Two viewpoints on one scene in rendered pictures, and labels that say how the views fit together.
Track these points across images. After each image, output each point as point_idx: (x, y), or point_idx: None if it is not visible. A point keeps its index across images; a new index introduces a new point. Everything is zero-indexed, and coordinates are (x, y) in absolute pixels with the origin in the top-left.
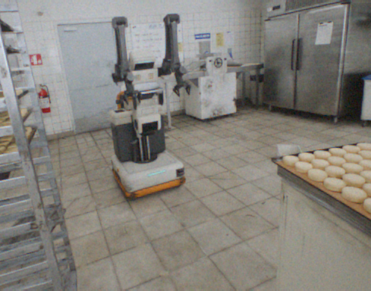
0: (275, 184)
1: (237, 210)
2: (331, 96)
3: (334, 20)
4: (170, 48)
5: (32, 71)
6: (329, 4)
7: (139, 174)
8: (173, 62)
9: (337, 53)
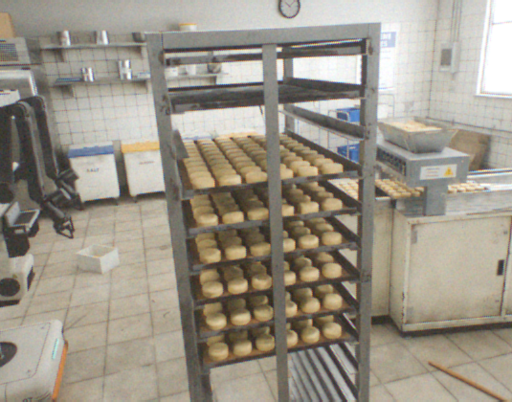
0: (130, 285)
1: (151, 319)
2: (47, 184)
3: (19, 89)
4: None
5: None
6: (0, 65)
7: (46, 365)
8: (55, 166)
9: (37, 130)
